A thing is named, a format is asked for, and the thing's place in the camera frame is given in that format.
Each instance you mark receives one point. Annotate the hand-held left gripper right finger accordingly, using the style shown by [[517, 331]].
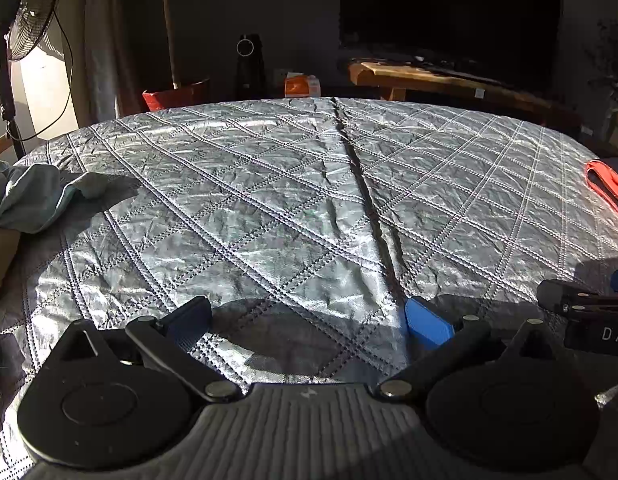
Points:
[[429, 321]]

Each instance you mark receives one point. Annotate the orange tissue box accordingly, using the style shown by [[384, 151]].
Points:
[[301, 87]]

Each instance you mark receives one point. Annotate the grey curtain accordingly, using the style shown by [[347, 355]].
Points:
[[109, 35]]

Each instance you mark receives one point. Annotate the dark leafy potted plant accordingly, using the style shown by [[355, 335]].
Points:
[[611, 65]]

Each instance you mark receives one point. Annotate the black tower device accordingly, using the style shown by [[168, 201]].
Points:
[[250, 72]]

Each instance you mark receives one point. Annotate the silver quilted blanket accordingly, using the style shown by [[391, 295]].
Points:
[[269, 200]]

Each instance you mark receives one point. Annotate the white wall socket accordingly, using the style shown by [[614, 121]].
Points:
[[280, 76]]

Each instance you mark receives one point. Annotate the black standing fan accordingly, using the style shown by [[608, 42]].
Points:
[[36, 7]]

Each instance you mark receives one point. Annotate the beige garment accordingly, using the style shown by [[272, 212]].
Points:
[[1, 265]]

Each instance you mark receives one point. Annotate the black television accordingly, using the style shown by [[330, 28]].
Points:
[[449, 15]]

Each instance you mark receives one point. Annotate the wooden tv bench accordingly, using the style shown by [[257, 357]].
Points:
[[439, 80]]

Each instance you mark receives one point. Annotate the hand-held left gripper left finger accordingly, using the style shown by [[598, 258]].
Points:
[[190, 321]]

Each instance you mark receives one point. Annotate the red plant pot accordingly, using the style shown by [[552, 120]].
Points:
[[176, 96]]

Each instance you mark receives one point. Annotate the tall green potted tree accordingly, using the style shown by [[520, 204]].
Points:
[[172, 25]]

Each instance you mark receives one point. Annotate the light blue garment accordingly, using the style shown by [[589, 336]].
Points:
[[34, 195]]

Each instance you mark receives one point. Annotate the orange and navy folded jacket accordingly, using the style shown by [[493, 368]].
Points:
[[606, 182]]

